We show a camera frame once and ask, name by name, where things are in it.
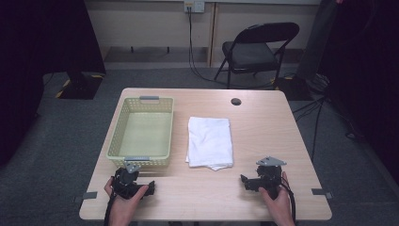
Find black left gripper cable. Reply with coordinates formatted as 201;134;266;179
104;191;118;226

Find person's left hand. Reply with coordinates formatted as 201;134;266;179
104;177;151;221

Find white wall socket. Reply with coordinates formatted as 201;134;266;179
184;0;206;14

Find pale green perforated plastic basket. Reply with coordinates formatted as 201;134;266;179
105;95;175;170

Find person's right hand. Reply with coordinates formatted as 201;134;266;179
258;170;294;222

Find grey tape strip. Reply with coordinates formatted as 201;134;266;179
311;187;333;200
73;191;99;203

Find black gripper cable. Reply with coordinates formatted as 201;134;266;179
104;191;118;226
280;182;297;224

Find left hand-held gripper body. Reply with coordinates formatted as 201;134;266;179
111;159;149;201

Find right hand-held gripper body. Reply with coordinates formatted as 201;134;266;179
250;155;288;201

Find black stand base yellow stripes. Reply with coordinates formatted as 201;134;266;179
56;71;105;101
273;75;315;102

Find white towel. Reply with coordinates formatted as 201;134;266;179
184;116;234;171

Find black curtain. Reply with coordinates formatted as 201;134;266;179
0;0;107;168
318;0;399;191

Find black folding chair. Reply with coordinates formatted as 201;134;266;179
214;22;301;90

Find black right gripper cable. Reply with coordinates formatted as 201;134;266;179
280;182;297;224

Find dark grey upright panel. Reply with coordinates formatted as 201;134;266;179
295;0;341;81

